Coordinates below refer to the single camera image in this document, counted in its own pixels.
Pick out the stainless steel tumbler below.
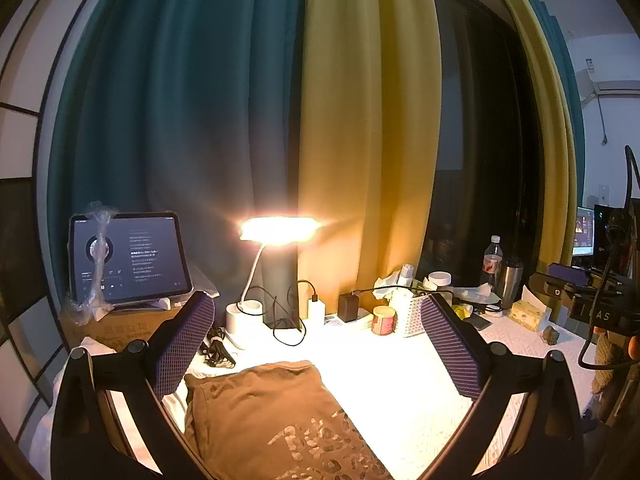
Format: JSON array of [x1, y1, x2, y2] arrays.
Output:
[[497, 257, 524, 310]]

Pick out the cardboard box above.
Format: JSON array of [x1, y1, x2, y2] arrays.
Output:
[[60, 308, 180, 351]]

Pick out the white perforated basket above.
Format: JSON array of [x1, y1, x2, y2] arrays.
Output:
[[388, 289, 433, 338]]

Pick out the wall air conditioner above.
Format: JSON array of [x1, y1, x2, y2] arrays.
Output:
[[575, 54, 640, 106]]

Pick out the white desk lamp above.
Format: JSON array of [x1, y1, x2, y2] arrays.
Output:
[[226, 214, 319, 350]]

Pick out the wet wipes pack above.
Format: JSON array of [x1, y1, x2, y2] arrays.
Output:
[[454, 283, 500, 304]]

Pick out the white charger adapter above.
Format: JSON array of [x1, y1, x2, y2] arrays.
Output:
[[306, 299, 326, 330]]

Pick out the black smartphone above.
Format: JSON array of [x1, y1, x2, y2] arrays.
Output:
[[464, 313, 491, 332]]

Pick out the bundled black cable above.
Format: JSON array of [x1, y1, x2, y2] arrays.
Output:
[[199, 324, 238, 369]]

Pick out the yellow snack bag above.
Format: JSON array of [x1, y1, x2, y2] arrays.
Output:
[[452, 304, 473, 320]]

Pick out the computer monitor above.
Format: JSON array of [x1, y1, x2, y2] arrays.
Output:
[[572, 207, 594, 257]]

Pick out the teal curtain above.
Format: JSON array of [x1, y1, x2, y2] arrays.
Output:
[[48, 0, 304, 304]]

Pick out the black charger adapter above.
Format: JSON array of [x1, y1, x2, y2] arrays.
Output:
[[337, 292, 359, 323]]

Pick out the plastic water bottle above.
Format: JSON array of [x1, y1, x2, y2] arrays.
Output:
[[482, 235, 503, 288]]

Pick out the clear snack jar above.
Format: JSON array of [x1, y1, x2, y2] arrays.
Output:
[[423, 271, 454, 306]]

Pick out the tablet computer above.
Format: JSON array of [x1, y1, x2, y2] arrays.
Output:
[[68, 211, 192, 306]]

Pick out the brown t-shirt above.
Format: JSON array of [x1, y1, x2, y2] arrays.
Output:
[[184, 361, 390, 479]]

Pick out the red tin can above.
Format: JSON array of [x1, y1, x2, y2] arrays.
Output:
[[371, 306, 396, 336]]

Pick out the white power strip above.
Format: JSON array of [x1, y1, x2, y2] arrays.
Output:
[[324, 313, 373, 330]]

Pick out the yellow curtain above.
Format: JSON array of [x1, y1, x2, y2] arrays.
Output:
[[298, 0, 442, 311]]

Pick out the yellow tissue box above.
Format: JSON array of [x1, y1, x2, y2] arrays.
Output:
[[508, 286, 551, 332]]

